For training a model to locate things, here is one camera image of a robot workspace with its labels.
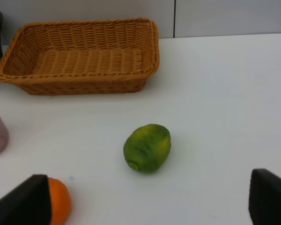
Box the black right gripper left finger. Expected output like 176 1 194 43
0 174 52 225

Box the orange mandarin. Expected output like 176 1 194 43
48 178 72 225

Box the green lime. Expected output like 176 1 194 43
123 124 171 173

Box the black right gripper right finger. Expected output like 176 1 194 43
248 169 281 225

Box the tan wicker basket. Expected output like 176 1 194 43
0 18 160 95

